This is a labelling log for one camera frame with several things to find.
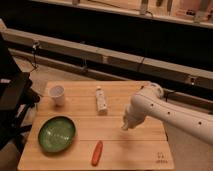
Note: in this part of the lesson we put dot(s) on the orange carrot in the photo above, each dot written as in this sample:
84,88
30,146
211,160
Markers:
97,153

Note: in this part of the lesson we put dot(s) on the white sponge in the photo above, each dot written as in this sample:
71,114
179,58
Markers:
125,126

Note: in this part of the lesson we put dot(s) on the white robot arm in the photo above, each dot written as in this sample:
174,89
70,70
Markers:
148,102

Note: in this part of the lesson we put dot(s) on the black chair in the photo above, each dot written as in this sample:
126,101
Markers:
16,97

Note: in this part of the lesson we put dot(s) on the white paper cup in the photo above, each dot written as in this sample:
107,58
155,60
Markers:
57,94

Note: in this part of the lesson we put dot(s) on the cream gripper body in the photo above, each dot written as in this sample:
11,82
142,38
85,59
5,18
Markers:
135,118

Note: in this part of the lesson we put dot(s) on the green ceramic bowl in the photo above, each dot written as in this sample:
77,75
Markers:
56,134

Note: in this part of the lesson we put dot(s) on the white tube bottle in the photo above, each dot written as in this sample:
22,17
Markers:
101,101

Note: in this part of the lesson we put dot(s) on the wooden table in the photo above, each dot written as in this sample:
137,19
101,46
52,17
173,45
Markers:
143,148

